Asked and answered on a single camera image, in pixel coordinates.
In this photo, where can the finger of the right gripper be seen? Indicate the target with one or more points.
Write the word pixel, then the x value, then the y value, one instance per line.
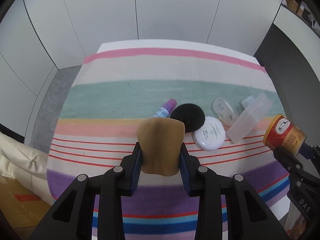
pixel 290 163
pixel 309 151

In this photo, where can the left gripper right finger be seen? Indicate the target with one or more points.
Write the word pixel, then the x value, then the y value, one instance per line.
pixel 248 216

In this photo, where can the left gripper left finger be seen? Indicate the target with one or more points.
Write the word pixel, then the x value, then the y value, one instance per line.
pixel 71 216

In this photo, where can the red gold tin can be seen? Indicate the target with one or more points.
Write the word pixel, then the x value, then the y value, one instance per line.
pixel 282 132

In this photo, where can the clear oval case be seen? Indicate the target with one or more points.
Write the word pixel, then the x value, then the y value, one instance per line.
pixel 224 111

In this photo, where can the black makeup puff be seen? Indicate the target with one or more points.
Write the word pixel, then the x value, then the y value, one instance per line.
pixel 191 115

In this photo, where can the tan makeup sponge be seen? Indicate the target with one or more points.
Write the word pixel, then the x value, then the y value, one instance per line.
pixel 160 140

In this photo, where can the right hand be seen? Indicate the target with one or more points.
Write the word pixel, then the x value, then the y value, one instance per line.
pixel 302 229

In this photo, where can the white table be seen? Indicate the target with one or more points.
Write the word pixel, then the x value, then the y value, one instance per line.
pixel 175 47

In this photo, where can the cardboard box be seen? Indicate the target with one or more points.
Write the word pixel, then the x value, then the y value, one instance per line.
pixel 21 210

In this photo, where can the white round compact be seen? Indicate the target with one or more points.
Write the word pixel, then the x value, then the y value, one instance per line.
pixel 211 135

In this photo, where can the cream padded jacket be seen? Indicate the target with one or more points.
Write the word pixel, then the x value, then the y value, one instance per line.
pixel 26 165

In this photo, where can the striped colourful cloth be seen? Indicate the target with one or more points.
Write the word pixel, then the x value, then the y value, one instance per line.
pixel 77 146

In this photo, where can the small purple cap bottle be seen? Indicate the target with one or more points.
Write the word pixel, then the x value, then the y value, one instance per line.
pixel 166 110

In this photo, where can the shelf clutter items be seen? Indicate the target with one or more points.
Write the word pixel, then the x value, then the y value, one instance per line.
pixel 300 8

